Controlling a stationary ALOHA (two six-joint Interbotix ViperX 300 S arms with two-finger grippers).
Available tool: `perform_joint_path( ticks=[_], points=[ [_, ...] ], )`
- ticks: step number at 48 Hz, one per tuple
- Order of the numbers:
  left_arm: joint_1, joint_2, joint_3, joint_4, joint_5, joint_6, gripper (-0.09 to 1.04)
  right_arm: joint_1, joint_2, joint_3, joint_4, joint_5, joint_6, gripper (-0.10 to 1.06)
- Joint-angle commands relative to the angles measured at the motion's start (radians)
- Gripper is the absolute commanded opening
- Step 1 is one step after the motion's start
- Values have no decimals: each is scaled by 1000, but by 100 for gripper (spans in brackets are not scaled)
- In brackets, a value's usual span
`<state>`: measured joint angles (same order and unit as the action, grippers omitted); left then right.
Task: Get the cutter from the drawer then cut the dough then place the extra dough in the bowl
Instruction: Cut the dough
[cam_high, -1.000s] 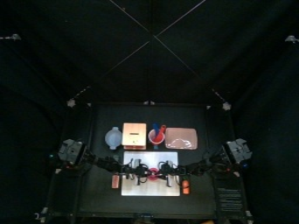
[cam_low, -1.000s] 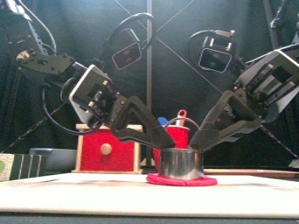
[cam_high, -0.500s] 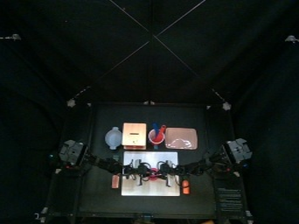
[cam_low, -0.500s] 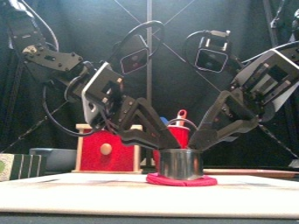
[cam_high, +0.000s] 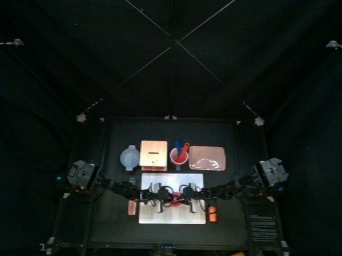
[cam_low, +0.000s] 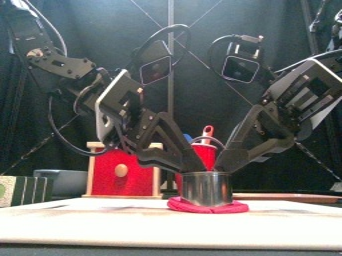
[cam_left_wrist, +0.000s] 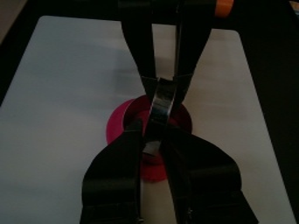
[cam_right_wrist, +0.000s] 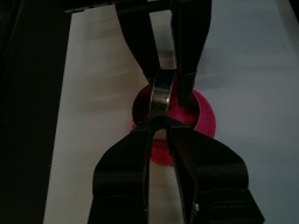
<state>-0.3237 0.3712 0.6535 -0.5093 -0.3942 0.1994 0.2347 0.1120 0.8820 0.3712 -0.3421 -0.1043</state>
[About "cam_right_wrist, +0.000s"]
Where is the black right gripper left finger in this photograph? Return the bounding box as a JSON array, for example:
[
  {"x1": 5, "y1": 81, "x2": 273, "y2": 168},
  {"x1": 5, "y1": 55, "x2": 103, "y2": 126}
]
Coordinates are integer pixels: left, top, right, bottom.
[{"x1": 87, "y1": 116, "x2": 155, "y2": 224}]

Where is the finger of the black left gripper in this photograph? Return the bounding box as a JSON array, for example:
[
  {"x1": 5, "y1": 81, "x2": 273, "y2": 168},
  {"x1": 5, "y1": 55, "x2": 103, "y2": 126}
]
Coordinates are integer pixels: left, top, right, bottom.
[
  {"x1": 170, "y1": 0, "x2": 214, "y2": 109},
  {"x1": 115, "y1": 3, "x2": 162, "y2": 85}
]

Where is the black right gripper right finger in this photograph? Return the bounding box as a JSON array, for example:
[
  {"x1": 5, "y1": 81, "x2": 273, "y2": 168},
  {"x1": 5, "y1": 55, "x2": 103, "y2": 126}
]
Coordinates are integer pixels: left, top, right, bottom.
[{"x1": 165, "y1": 118, "x2": 268, "y2": 224}]

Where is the round metal dough cutter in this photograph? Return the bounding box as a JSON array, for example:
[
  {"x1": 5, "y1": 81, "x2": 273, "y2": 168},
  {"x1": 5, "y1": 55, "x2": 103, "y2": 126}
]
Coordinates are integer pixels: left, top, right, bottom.
[{"x1": 131, "y1": 68, "x2": 202, "y2": 130}]

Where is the white cutting board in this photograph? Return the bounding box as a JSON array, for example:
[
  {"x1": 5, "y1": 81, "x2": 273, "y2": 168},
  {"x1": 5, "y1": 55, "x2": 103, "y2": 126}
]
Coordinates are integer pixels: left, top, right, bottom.
[{"x1": 42, "y1": 0, "x2": 299, "y2": 224}]

